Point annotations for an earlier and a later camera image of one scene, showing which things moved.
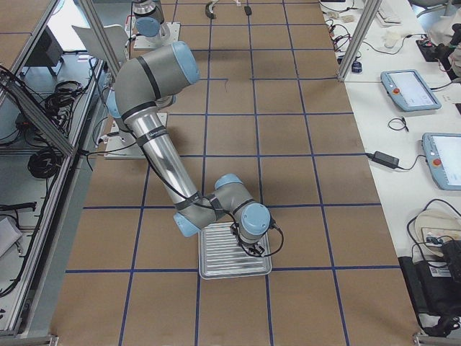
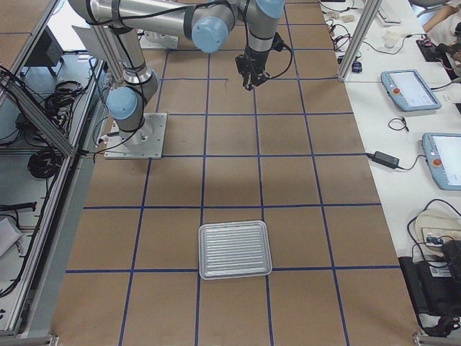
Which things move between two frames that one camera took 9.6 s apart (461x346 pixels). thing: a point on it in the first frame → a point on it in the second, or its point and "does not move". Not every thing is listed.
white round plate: (434, 227) does not move
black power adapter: (384, 159) does not move
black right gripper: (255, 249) → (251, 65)
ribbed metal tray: (221, 256) does not move
